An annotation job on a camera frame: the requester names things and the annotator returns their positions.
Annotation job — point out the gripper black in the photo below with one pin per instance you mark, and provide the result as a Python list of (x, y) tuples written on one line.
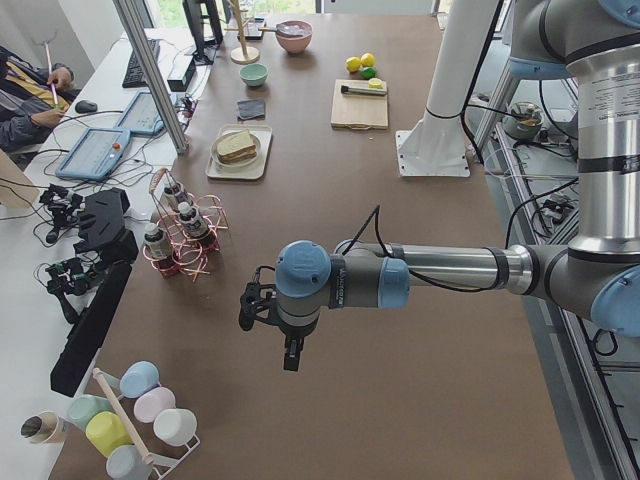
[(291, 331)]

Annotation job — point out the bread slice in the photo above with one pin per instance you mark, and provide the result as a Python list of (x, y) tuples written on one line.
[(235, 143)]

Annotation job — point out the white round plate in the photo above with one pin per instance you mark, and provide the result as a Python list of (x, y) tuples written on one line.
[(238, 165)]

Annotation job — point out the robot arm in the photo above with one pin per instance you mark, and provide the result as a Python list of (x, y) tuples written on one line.
[(595, 275)]

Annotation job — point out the white cup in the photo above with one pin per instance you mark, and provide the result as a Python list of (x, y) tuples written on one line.
[(175, 426)]

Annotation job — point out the blue cup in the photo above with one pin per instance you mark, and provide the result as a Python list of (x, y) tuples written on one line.
[(139, 378)]

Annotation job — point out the pink cup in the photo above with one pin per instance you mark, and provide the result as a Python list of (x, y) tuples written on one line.
[(149, 405)]

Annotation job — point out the bottle in rack middle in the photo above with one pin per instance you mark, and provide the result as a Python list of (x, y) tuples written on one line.
[(191, 220)]

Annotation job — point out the bottle in rack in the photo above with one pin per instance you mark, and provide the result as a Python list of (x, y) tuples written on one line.
[(175, 195), (155, 241), (191, 220)]

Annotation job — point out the bottle in rack front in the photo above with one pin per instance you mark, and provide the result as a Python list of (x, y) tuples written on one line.
[(155, 241)]

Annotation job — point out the bottle in rack rear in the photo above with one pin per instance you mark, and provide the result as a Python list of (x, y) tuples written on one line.
[(175, 195)]

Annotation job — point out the grey cup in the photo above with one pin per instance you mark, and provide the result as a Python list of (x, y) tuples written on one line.
[(125, 463)]

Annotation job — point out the yellow cup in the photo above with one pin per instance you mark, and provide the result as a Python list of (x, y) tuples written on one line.
[(106, 432)]

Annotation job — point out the green cup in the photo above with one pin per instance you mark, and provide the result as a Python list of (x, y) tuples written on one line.
[(83, 408)]

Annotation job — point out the black gripper stand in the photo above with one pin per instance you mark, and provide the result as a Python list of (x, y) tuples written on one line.
[(89, 285)]

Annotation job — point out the grey folded cloth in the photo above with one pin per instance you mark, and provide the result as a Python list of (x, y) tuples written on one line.
[(251, 109)]

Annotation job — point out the wooden cutting board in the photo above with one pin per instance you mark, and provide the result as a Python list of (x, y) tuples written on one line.
[(359, 112)]

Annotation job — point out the paper cup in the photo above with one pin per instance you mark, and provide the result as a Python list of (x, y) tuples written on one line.
[(46, 427)]

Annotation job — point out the green ceramic bowl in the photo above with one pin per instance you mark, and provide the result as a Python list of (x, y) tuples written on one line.
[(254, 75)]

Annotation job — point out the blue teach pendant near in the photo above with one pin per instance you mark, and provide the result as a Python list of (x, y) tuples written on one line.
[(95, 154)]

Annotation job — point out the blue teach pendant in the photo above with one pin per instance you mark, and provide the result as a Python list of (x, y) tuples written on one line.
[(141, 116), (95, 154)]

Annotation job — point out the half lemon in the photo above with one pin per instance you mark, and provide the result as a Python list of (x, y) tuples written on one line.
[(375, 83)]

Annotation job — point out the blue teach pendant far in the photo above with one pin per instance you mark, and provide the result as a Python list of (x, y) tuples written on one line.
[(141, 116)]

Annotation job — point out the green lime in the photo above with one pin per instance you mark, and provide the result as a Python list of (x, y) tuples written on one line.
[(368, 72)]

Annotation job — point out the yellow lemon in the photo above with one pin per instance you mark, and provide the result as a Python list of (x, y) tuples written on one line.
[(353, 64), (367, 60)]

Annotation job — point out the wooden mug tree stand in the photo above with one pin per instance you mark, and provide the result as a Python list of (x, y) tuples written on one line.
[(244, 54)]

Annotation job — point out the pink bowl with ice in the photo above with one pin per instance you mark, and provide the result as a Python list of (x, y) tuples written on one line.
[(294, 36)]

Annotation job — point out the black keyboard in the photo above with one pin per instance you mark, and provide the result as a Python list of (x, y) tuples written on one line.
[(134, 75)]

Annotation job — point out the black computer mouse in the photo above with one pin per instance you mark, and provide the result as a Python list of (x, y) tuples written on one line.
[(86, 106)]

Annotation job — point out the seated person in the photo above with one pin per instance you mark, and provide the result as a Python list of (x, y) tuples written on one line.
[(33, 100)]

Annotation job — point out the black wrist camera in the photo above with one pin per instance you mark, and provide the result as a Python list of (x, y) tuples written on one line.
[(257, 301)]

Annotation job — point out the copper wire bottle rack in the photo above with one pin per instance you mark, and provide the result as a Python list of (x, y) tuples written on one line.
[(185, 255)]

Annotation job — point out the yellow handled knife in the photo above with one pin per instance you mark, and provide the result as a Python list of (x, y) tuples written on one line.
[(351, 90)]

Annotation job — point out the aluminium frame post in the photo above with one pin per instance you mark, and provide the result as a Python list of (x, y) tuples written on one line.
[(132, 24)]

